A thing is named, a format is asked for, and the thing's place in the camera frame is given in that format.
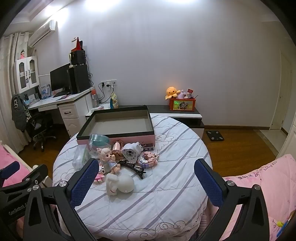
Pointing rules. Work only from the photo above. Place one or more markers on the pink plain blanket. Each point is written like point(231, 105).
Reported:
point(7, 153)

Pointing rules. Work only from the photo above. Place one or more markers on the black white low cabinet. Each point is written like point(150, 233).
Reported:
point(161, 109)

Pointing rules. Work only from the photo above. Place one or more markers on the black keyboard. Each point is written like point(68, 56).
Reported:
point(61, 94)

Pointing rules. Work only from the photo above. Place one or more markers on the black bathroom scale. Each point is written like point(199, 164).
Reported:
point(215, 135)

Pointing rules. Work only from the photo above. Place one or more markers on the black speaker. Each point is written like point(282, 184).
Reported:
point(77, 58)

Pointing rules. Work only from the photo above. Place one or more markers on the pink frilly accessory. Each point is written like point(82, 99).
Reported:
point(100, 178)

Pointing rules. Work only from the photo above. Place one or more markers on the pink purple block toy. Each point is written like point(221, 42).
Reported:
point(148, 160)

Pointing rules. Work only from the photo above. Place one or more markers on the white door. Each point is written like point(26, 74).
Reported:
point(282, 92)

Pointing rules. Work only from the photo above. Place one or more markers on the black computer tower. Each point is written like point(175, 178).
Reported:
point(78, 78)

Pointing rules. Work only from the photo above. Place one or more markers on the purple plush toy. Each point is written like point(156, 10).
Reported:
point(181, 94)

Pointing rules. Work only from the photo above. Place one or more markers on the white glass door cabinet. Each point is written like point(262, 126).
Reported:
point(32, 69)

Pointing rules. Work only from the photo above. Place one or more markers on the light curtain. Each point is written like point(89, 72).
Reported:
point(7, 69)

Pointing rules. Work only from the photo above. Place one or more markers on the pink storage box black rim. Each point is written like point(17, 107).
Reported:
point(120, 125)

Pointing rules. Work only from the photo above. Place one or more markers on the clear plastic box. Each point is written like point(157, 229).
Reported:
point(79, 157)

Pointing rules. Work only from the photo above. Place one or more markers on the red capped bottle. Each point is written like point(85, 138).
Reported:
point(93, 97)

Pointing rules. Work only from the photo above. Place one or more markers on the black office chair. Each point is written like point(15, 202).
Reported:
point(41, 122)

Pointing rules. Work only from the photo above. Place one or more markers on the white bed post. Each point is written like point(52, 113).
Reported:
point(34, 166)

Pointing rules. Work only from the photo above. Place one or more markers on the white side table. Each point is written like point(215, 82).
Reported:
point(99, 110)

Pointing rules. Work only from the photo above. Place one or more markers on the pink printed blanket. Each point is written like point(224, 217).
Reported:
point(266, 176)

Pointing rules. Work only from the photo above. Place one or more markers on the orange storage bin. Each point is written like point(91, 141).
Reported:
point(182, 104)

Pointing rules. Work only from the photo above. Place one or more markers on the white wardrobe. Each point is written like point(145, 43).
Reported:
point(289, 143)

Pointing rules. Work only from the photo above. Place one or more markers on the small doll figurine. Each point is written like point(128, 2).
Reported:
point(108, 160)

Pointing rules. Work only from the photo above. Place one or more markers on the white air conditioner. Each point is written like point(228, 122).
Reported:
point(41, 32)

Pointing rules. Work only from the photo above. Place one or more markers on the white mug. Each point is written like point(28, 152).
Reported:
point(130, 150)

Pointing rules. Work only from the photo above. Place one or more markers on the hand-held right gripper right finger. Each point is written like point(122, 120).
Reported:
point(208, 185)

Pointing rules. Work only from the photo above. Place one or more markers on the red small card box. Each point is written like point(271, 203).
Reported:
point(190, 90)

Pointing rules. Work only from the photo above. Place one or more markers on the teal tape roll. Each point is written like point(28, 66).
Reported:
point(99, 140)

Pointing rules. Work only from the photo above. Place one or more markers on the black computer monitor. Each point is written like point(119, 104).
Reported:
point(59, 78)

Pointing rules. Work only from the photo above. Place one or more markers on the grey jacket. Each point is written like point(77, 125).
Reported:
point(18, 111)

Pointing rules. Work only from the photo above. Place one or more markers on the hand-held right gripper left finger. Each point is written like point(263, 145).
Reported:
point(83, 183)

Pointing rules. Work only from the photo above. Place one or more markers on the black hair clip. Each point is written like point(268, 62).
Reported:
point(134, 168)

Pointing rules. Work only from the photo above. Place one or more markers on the orange octopus plush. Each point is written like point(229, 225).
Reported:
point(171, 91)

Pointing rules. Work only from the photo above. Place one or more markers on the blue white box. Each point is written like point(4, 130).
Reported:
point(45, 91)

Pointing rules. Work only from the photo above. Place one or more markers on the white wall socket strip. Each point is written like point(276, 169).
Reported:
point(108, 82)

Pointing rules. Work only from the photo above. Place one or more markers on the rose gold metal cup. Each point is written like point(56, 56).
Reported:
point(117, 149)

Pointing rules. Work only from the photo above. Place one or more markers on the white desk with drawers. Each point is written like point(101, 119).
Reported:
point(69, 99)

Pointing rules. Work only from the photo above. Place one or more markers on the white elephant toy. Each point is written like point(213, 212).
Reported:
point(122, 184)

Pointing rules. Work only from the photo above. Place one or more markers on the pink doll ornament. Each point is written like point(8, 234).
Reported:
point(22, 54)

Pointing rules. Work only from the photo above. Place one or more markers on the green yellow snack bag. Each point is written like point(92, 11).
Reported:
point(114, 100)

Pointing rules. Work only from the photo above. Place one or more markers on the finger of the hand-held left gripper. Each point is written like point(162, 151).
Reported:
point(38, 173)
point(10, 169)

